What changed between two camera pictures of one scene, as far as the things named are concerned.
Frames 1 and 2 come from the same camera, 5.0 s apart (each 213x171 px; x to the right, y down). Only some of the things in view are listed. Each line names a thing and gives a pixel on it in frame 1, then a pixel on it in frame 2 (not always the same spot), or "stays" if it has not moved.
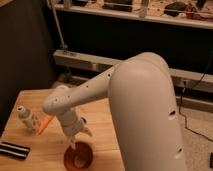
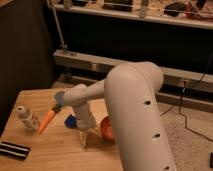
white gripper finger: (86, 130) to (96, 130)
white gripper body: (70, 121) to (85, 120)
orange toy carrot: (45, 122) stays
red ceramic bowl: (79, 158) to (107, 129)
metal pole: (63, 45) stays
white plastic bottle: (28, 118) stays
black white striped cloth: (14, 151) stays
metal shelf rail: (126, 14) stays
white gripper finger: (72, 141) to (83, 137)
